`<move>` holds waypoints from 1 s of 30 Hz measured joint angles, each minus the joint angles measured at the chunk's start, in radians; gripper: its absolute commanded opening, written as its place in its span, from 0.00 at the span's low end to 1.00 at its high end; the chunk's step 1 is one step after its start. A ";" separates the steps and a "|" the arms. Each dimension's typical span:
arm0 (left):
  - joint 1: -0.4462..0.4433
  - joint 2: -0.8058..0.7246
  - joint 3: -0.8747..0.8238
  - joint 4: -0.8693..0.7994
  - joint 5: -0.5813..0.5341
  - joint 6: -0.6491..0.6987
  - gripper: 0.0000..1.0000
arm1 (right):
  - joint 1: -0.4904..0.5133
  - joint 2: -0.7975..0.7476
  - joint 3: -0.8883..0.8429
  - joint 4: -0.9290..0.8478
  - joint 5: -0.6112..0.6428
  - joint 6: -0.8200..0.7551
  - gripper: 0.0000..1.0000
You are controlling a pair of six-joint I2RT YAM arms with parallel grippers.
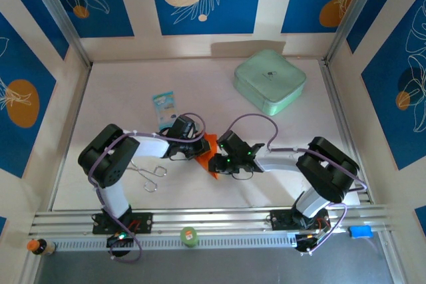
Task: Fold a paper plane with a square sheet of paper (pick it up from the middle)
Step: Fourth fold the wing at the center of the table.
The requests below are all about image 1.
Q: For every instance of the brown bottle orange cap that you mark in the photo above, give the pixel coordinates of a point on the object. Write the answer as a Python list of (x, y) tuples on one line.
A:
[(40, 246)]

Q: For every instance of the aluminium mounting rail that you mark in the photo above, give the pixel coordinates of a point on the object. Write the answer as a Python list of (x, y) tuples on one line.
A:
[(216, 217)]

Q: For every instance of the aluminium frame post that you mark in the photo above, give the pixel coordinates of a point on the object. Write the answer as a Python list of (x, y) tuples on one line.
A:
[(353, 14), (60, 14)]

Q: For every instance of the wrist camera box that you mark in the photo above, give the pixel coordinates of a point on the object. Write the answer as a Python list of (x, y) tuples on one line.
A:
[(233, 142), (181, 126)]

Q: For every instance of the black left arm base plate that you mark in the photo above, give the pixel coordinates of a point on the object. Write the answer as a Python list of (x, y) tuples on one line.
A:
[(146, 222)]

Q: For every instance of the green capped can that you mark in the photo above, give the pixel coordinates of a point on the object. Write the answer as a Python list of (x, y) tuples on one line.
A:
[(189, 235)]

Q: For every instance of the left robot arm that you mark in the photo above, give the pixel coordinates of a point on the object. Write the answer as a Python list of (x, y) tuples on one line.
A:
[(106, 157)]

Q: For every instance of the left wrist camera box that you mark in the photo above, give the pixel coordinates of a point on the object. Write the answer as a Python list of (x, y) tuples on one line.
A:
[(181, 126)]

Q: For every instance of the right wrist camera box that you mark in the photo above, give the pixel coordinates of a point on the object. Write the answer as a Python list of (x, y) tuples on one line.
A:
[(233, 142)]

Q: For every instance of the blue box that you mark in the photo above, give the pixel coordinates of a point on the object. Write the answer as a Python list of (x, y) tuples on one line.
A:
[(359, 232)]

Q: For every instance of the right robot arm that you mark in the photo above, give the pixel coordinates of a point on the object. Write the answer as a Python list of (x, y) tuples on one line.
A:
[(326, 167)]

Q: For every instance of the aluminium side rail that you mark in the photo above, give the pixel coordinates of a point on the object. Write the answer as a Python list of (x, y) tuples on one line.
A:
[(337, 104)]

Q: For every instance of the mint green zip case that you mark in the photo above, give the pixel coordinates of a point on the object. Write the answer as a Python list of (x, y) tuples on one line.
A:
[(269, 78)]

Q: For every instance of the orange cloth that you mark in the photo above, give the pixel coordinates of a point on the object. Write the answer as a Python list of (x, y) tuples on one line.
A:
[(203, 161)]

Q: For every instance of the blue wet wipes packet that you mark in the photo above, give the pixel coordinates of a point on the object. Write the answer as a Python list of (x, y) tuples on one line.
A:
[(164, 104)]

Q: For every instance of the black electronics board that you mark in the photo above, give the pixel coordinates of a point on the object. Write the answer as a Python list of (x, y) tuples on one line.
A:
[(304, 242), (114, 240)]

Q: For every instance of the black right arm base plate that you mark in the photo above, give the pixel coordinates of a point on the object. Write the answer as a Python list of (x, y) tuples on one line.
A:
[(278, 219)]

